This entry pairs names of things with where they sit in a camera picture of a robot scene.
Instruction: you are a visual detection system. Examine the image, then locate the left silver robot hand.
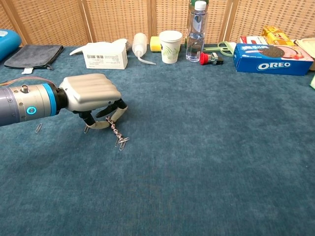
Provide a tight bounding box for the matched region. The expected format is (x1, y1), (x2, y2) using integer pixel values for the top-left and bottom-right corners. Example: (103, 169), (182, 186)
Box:
(58, 73), (128, 130)

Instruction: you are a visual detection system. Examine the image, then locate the silver magnetic bead rod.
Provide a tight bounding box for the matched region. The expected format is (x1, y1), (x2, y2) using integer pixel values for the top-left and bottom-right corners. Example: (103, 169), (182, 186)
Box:
(105, 117), (125, 142)

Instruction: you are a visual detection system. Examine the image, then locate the white labelled cardboard box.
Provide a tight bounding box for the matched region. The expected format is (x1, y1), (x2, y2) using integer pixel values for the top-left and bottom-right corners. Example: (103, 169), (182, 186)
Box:
(82, 43), (128, 70)

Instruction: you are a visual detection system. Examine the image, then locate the translucent squeeze wash bottle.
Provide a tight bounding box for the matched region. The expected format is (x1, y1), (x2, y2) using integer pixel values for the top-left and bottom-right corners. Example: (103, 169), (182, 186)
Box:
(132, 32), (157, 66)

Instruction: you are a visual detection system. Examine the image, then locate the grey zip pouch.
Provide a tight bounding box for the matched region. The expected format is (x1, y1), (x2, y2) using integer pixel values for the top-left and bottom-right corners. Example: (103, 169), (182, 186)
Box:
(3, 44), (64, 75)

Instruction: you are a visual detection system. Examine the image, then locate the rattan folding screen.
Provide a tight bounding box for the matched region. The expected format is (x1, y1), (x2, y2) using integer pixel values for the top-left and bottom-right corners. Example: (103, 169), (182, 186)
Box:
(0, 0), (315, 49)

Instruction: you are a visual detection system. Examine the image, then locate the yellow sponge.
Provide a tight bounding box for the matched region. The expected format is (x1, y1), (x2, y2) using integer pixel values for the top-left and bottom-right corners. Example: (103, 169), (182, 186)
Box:
(150, 36), (182, 53)

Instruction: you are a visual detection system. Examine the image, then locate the paper cup with leaf print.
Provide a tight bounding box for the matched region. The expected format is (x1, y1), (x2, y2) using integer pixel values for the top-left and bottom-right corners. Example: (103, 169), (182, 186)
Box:
(159, 30), (183, 64)

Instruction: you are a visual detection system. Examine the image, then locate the blue detergent bottle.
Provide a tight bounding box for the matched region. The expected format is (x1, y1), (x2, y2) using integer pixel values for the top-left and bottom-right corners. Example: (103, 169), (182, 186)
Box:
(0, 29), (22, 62)

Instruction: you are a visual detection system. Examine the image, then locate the teal table cloth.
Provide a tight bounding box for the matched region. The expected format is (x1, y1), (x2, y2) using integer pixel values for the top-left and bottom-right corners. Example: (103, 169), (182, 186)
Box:
(0, 44), (315, 236)

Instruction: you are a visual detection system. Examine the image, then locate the clear water bottle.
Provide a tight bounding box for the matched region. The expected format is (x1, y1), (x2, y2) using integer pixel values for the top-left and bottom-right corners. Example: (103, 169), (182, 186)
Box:
(186, 0), (209, 62)

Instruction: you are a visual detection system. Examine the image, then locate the red emergency stop button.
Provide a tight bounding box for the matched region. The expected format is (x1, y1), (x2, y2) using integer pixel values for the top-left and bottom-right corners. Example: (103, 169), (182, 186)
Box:
(199, 52), (224, 66)

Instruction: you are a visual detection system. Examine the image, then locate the green tea bottle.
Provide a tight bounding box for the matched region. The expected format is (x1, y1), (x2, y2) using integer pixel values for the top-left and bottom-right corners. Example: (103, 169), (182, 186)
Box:
(188, 0), (210, 10)

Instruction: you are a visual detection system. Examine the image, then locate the red and white box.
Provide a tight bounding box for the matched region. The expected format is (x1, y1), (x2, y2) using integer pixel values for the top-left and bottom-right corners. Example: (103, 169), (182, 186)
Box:
(239, 35), (269, 45)

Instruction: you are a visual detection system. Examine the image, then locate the blue Oreo biscuit box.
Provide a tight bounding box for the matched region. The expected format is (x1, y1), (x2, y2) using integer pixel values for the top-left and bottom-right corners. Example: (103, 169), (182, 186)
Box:
(233, 43), (315, 76)

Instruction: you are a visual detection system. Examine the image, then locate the yellow snack package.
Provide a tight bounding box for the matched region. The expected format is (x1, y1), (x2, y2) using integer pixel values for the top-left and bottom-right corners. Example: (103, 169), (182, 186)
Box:
(261, 26), (296, 47)

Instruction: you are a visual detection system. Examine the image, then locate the beige lidded food container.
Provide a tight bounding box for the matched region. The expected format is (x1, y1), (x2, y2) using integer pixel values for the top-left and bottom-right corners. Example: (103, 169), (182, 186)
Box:
(295, 35), (315, 71)

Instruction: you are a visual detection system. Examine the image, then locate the coloured left arm wire ribbon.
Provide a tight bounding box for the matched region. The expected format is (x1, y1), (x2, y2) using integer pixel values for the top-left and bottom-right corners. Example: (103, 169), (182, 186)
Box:
(0, 76), (60, 89)

